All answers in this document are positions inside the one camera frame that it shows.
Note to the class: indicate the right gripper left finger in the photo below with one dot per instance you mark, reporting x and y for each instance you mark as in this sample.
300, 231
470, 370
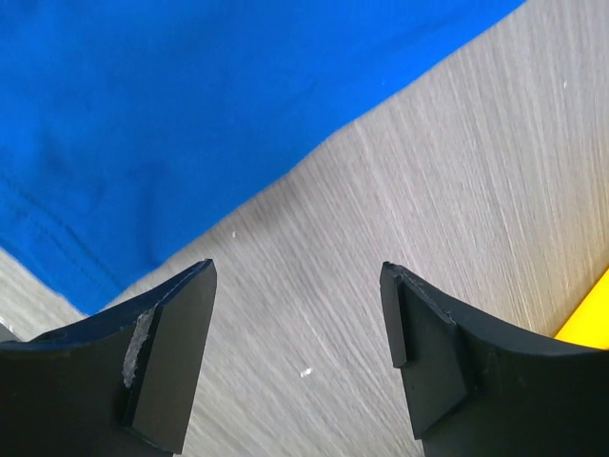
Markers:
119, 383

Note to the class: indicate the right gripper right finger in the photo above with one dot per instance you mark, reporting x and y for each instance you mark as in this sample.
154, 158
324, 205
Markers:
476, 385

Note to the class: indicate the blue printed t shirt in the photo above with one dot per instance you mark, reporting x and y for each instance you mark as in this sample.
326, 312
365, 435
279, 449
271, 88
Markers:
129, 128

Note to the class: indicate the yellow plastic tray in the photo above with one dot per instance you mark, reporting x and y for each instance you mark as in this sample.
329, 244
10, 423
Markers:
588, 326

